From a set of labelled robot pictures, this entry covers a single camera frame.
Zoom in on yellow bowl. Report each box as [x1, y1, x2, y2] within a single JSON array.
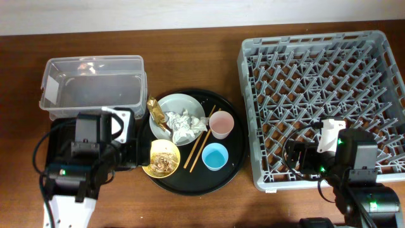
[[142, 139, 181, 179]]

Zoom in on food scraps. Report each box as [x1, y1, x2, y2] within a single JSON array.
[[149, 153, 178, 175]]

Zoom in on gold foil wrapper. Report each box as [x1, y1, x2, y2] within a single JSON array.
[[146, 96, 172, 135]]

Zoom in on white tissue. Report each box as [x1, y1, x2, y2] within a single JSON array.
[[165, 110, 209, 146]]

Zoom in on blue plastic cup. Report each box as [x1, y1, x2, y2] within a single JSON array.
[[202, 142, 229, 171]]

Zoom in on pink plastic cup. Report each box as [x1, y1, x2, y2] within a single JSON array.
[[209, 111, 235, 139]]

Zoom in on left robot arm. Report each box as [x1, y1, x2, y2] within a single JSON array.
[[33, 109, 150, 227]]

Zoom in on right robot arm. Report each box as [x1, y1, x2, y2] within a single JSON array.
[[283, 128, 404, 227]]

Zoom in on grey dishwasher rack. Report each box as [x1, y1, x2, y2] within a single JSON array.
[[237, 30, 404, 193]]

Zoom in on clear plastic waste bin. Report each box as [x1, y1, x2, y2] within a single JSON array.
[[39, 55, 148, 120]]

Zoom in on wooden chopstick left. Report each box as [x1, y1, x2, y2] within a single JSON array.
[[183, 104, 217, 170]]

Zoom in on wooden chopstick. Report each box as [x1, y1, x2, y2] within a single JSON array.
[[183, 104, 217, 170], [189, 108, 222, 174]]

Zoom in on grey round plate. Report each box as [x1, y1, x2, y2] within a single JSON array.
[[149, 93, 208, 142]]

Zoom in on round black serving tray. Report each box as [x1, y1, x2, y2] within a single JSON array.
[[151, 89, 249, 196]]

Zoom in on wooden chopstick right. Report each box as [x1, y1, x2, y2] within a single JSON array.
[[189, 108, 222, 174]]

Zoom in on black rectangular tray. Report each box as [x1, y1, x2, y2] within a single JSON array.
[[46, 112, 138, 167]]

